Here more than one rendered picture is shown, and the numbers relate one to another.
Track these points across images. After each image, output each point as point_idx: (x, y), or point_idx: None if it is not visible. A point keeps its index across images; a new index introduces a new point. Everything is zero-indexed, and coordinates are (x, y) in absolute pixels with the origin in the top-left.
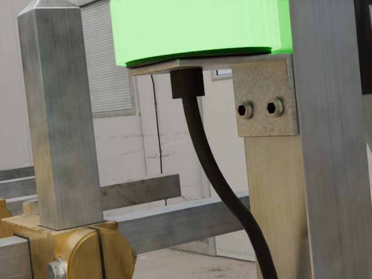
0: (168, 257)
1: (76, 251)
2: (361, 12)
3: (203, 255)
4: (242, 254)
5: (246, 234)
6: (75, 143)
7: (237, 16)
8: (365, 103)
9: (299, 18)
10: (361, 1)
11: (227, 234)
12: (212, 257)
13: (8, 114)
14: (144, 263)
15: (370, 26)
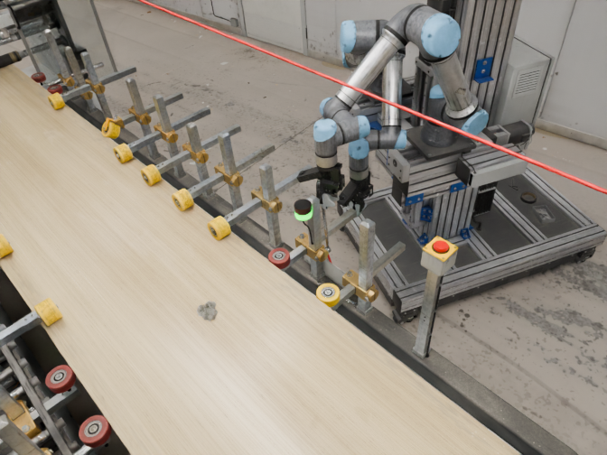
0: (217, 37)
1: (274, 207)
2: (321, 197)
3: (238, 35)
4: (263, 38)
5: (265, 26)
6: (271, 188)
7: (308, 217)
8: (321, 204)
9: (313, 209)
10: (321, 196)
11: (253, 24)
12: (244, 38)
13: None
14: (203, 42)
15: (322, 198)
